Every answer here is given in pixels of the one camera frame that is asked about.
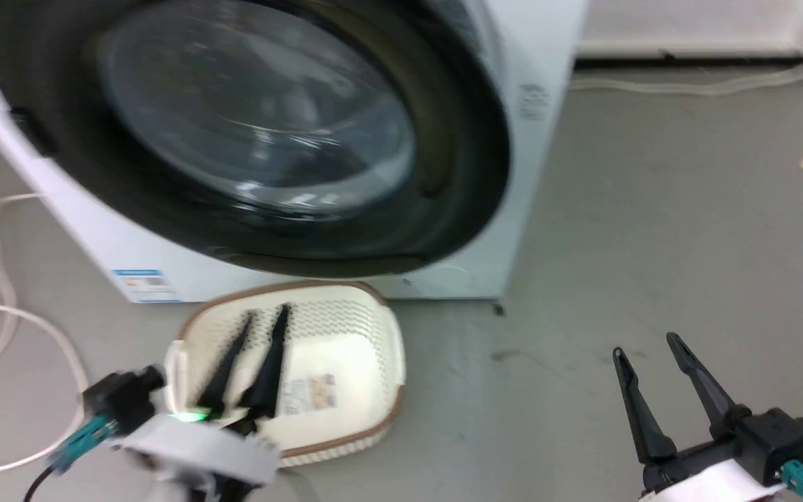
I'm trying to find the cream laundry basket brown rim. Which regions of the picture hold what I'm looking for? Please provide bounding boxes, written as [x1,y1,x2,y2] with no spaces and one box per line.
[174,280,407,468]

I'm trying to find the white wall baseboard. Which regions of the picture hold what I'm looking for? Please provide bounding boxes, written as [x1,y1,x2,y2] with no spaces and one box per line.
[576,0,803,59]

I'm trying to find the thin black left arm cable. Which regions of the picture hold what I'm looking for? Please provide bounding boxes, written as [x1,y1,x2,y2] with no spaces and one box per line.
[24,466,61,502]

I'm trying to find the black round glass washer door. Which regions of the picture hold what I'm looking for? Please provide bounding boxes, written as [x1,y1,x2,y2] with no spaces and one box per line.
[0,0,512,278]

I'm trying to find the teal left camera cable plug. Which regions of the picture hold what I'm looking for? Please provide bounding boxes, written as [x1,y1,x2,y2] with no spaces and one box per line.
[49,414,114,473]

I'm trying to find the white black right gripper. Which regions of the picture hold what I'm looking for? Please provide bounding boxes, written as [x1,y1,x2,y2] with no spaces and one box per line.
[612,333,780,502]

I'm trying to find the blue energy label sticker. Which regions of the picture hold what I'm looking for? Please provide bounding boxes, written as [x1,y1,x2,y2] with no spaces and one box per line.
[112,268,181,303]

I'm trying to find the white front-load washing machine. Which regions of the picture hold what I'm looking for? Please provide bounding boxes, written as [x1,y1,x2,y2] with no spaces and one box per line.
[0,0,589,305]

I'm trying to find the clear cable along wall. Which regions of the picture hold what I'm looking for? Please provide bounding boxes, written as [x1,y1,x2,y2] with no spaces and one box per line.
[569,61,803,96]

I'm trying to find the white paper label in basket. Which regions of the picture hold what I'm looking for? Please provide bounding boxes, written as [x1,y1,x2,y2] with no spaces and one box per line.
[282,373,338,417]

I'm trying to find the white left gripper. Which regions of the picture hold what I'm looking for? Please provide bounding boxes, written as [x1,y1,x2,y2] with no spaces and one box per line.
[112,304,292,490]

